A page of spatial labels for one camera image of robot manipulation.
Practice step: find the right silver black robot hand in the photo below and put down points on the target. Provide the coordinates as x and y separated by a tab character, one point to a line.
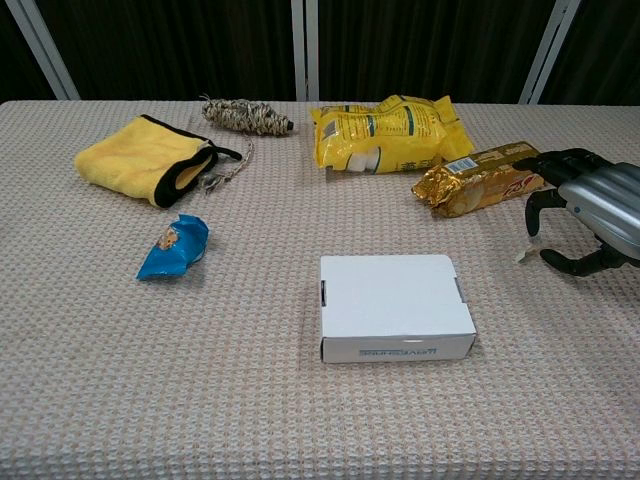
600	195

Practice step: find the white cardboard box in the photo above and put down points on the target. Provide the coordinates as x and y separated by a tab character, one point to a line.
390	300

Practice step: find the gold biscuit packet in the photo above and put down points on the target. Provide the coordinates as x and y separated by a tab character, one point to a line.
475	185

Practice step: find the black curtain panel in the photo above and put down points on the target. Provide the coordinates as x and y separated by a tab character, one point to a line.
15	65
425	45
175	45
605	50

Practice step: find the yellow snack bag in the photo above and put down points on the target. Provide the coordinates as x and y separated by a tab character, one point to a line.
380	135

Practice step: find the blue snack wrapper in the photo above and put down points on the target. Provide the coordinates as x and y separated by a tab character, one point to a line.
175	250

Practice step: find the beige waffle tablecloth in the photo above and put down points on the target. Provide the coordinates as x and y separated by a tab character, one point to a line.
200	375

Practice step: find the yellow cloth with black trim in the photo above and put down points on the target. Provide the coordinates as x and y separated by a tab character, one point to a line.
130	160

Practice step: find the white frame post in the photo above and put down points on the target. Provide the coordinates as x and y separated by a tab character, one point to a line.
550	50
305	50
45	50

